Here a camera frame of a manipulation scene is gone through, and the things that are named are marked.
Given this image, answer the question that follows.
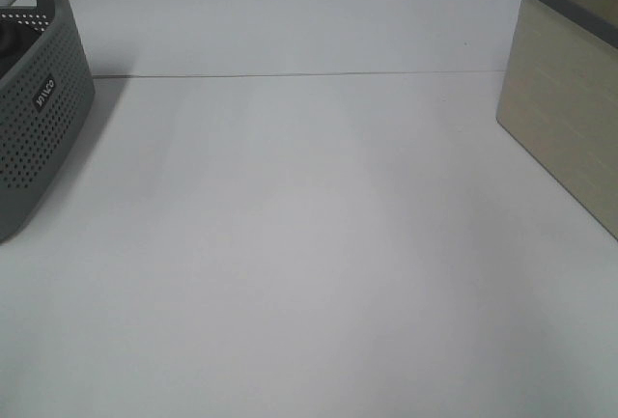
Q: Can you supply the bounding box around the beige storage basket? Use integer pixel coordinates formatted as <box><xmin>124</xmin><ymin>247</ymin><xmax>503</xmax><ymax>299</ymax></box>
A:
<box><xmin>496</xmin><ymin>0</ymin><xmax>617</xmax><ymax>236</ymax></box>

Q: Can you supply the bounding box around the grey perforated plastic basket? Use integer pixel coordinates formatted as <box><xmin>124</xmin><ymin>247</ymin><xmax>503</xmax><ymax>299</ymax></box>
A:
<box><xmin>1</xmin><ymin>0</ymin><xmax>96</xmax><ymax>240</ymax></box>

